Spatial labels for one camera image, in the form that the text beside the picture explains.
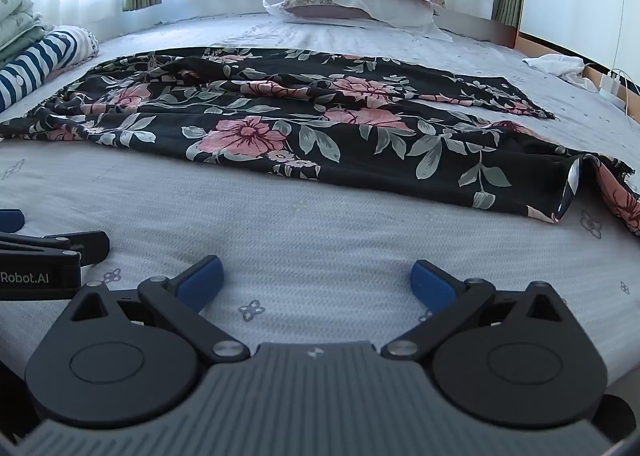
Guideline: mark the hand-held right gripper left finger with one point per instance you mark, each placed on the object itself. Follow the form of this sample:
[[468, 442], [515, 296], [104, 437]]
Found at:
[[204, 277]]

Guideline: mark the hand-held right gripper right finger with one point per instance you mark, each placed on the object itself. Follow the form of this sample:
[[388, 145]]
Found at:
[[431, 282]]

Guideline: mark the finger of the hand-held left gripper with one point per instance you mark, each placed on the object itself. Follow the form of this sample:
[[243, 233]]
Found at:
[[11, 221], [85, 246]]

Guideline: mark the black floral pants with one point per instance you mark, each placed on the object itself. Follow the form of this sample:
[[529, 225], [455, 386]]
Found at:
[[300, 135]]

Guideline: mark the bed with grey sheet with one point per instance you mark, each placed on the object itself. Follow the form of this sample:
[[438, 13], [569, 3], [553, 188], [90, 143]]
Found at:
[[310, 246]]

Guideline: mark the striped rolled blanket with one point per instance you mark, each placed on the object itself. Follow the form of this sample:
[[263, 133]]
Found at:
[[40, 60]]

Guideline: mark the folded green floral quilt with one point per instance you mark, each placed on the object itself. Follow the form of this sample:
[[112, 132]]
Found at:
[[17, 20]]

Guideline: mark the white cloth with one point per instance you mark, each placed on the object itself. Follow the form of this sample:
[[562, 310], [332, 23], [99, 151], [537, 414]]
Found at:
[[557, 66]]

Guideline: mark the white and mauve pillow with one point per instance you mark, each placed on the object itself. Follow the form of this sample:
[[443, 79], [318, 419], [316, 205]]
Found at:
[[390, 13]]

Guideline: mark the wooden bed frame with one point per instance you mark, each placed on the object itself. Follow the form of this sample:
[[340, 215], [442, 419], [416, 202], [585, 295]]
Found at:
[[530, 41]]

